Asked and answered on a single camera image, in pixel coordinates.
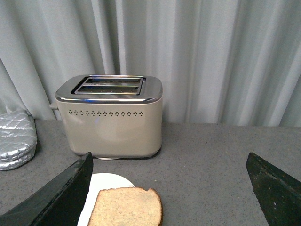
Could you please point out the lower silver quilted oven mitt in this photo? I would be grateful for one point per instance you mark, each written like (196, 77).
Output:
(11, 163)

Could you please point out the white round plate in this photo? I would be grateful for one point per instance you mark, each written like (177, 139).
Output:
(100, 181)

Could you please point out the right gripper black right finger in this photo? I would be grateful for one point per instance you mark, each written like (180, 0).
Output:
(278, 193)

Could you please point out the beige two-slot toaster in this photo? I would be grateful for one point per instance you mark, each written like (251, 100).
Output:
(112, 116)

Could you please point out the brown bread slice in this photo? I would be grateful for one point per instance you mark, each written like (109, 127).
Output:
(127, 206)

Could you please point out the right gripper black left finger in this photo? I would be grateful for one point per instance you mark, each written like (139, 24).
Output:
(59, 202)

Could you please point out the upper silver quilted oven mitt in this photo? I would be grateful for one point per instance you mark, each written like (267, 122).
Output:
(18, 137)

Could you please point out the silver quilted oven mitt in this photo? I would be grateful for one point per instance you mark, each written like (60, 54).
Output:
(11, 163)
(18, 137)

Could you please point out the grey curtain backdrop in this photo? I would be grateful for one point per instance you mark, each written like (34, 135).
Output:
(236, 62)

